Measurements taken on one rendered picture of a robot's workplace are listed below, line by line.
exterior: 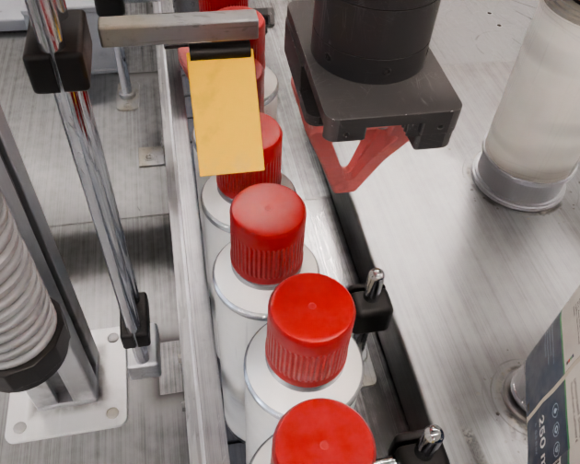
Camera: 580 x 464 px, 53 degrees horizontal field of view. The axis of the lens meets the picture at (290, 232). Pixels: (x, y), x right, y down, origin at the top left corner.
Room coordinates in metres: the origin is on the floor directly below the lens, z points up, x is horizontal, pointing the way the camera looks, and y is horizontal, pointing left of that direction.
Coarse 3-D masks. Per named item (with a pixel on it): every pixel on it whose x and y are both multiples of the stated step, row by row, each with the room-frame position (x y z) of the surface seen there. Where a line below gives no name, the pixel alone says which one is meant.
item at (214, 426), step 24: (168, 0) 0.57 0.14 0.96; (168, 72) 0.44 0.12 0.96; (192, 168) 0.32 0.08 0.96; (192, 192) 0.29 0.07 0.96; (192, 216) 0.27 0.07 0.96; (192, 240) 0.25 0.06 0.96; (192, 264) 0.23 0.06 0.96; (192, 288) 0.21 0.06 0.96; (192, 312) 0.19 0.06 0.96; (216, 360) 0.16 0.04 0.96; (216, 384) 0.15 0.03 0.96; (216, 408) 0.13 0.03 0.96; (216, 432) 0.12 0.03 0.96; (216, 456) 0.11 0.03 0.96
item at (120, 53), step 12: (96, 0) 0.56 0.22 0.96; (108, 0) 0.56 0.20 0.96; (120, 0) 0.56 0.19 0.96; (132, 0) 0.57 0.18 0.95; (144, 0) 0.58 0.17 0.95; (156, 0) 0.58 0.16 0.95; (108, 12) 0.56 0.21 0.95; (120, 12) 0.56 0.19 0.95; (120, 48) 0.57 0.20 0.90; (120, 60) 0.57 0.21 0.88; (120, 72) 0.57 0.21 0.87
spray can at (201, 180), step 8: (256, 64) 0.27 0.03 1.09; (256, 72) 0.27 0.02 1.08; (256, 80) 0.26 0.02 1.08; (192, 136) 0.26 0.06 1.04; (192, 144) 0.26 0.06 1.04; (208, 176) 0.25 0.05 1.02; (200, 184) 0.26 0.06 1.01; (200, 192) 0.26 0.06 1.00; (200, 200) 0.26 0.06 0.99; (200, 208) 0.26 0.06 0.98; (200, 216) 0.26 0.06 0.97; (208, 280) 0.26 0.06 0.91; (208, 288) 0.26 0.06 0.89
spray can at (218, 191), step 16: (272, 128) 0.22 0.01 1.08; (272, 144) 0.21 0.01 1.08; (272, 160) 0.21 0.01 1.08; (224, 176) 0.21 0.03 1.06; (240, 176) 0.20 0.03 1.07; (256, 176) 0.20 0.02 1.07; (272, 176) 0.21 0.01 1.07; (208, 192) 0.22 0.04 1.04; (224, 192) 0.21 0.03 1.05; (208, 208) 0.21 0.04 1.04; (224, 208) 0.20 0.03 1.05; (208, 224) 0.20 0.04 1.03; (224, 224) 0.20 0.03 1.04; (208, 240) 0.20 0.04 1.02; (224, 240) 0.20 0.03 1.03; (208, 256) 0.21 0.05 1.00; (208, 272) 0.21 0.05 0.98
